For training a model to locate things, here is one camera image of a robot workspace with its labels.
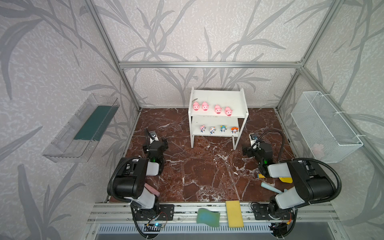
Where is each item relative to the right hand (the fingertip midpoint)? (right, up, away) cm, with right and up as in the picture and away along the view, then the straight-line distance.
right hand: (250, 137), depth 95 cm
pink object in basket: (+26, -4, -21) cm, 34 cm away
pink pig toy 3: (-23, +16, -23) cm, 37 cm away
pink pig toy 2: (-30, +18, -21) cm, 41 cm away
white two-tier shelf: (-13, +22, -16) cm, 30 cm away
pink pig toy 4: (-19, +15, -24) cm, 34 cm away
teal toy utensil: (+7, -26, -14) cm, 30 cm away
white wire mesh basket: (+23, +5, -31) cm, 39 cm away
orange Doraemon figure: (-13, +6, -11) cm, 18 cm away
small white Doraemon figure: (-26, +6, -12) cm, 29 cm away
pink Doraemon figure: (-31, +7, -10) cm, 33 cm away
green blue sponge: (-29, -37, -22) cm, 52 cm away
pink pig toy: (-34, +18, -21) cm, 44 cm away
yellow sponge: (-15, -35, -22) cm, 44 cm away
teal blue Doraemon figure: (-19, +7, -10) cm, 23 cm away
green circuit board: (-54, -41, -24) cm, 72 cm away
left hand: (-60, +2, -2) cm, 60 cm away
